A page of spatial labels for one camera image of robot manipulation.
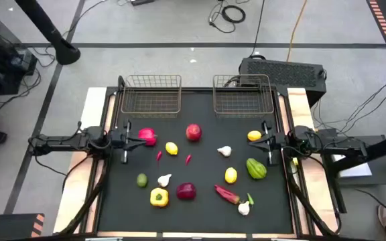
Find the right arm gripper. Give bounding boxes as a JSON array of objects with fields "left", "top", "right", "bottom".
[{"left": 248, "top": 119, "right": 290, "bottom": 167}]

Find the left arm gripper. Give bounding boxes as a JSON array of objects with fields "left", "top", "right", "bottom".
[{"left": 108, "top": 119, "right": 158, "bottom": 165}]

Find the green chayote squash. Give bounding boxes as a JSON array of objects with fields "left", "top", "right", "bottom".
[{"left": 245, "top": 157, "right": 268, "bottom": 180}]

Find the yellow lemon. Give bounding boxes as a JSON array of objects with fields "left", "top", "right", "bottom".
[
  {"left": 224, "top": 166, "right": 239, "bottom": 185},
  {"left": 165, "top": 141, "right": 180, "bottom": 156},
  {"left": 247, "top": 130, "right": 263, "bottom": 142}
]

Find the white garlic bulb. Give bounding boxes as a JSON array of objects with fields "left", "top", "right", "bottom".
[
  {"left": 216, "top": 145, "right": 233, "bottom": 158},
  {"left": 156, "top": 173, "right": 173, "bottom": 188},
  {"left": 237, "top": 200, "right": 251, "bottom": 217}
]

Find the green lime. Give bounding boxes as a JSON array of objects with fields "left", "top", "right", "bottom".
[{"left": 135, "top": 172, "right": 149, "bottom": 189}]

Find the red yellow apple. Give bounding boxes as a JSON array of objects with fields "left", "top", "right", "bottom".
[{"left": 185, "top": 123, "right": 203, "bottom": 142}]

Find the yellow bell pepper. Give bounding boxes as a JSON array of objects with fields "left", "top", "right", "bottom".
[{"left": 149, "top": 187, "right": 170, "bottom": 208}]

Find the long red pepper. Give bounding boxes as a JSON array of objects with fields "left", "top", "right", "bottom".
[{"left": 213, "top": 183, "right": 241, "bottom": 206}]

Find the dark red apple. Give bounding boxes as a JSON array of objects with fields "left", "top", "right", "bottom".
[{"left": 175, "top": 181, "right": 198, "bottom": 202}]

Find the wooden table side board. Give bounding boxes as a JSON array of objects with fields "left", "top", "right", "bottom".
[
  {"left": 277, "top": 87, "right": 340, "bottom": 236},
  {"left": 52, "top": 86, "right": 117, "bottom": 235}
]

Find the black computer case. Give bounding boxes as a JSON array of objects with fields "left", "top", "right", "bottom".
[{"left": 238, "top": 55, "right": 328, "bottom": 108}]

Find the black metal beam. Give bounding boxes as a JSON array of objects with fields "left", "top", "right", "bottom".
[{"left": 332, "top": 129, "right": 386, "bottom": 175}]

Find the black pole with round base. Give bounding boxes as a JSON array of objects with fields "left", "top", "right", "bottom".
[{"left": 13, "top": 0, "right": 82, "bottom": 66}]

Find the metal wire basket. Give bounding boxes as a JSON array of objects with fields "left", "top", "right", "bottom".
[
  {"left": 120, "top": 74, "right": 182, "bottom": 118},
  {"left": 212, "top": 74, "right": 275, "bottom": 118}
]

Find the black hanging cable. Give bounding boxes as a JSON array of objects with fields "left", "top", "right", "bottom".
[{"left": 248, "top": 0, "right": 267, "bottom": 58}]

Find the yellow hanging cable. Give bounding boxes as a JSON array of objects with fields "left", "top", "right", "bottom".
[{"left": 285, "top": 0, "right": 309, "bottom": 63}]

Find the coiled black cable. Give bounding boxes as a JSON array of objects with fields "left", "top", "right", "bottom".
[{"left": 207, "top": 0, "right": 247, "bottom": 34}]

